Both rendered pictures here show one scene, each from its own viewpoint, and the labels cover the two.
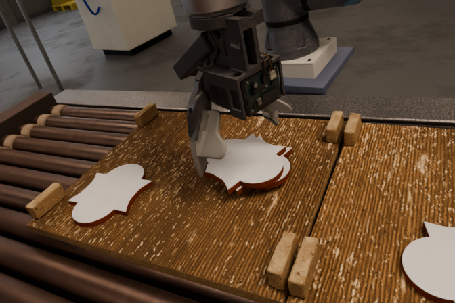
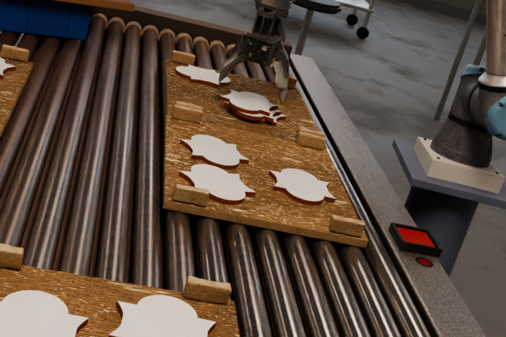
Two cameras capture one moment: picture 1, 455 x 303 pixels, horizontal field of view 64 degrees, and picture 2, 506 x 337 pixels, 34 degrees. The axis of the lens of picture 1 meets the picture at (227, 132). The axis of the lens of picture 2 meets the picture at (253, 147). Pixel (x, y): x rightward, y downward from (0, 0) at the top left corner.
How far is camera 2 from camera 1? 154 cm
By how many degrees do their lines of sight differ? 42
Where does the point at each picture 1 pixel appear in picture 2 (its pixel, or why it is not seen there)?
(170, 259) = (172, 92)
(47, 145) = not seen: hidden behind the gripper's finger
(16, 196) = not seen: hidden behind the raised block
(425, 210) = (248, 152)
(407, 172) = (279, 154)
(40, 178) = (203, 62)
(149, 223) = (189, 87)
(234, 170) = (238, 98)
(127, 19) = not seen: outside the picture
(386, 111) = (361, 173)
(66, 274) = (147, 76)
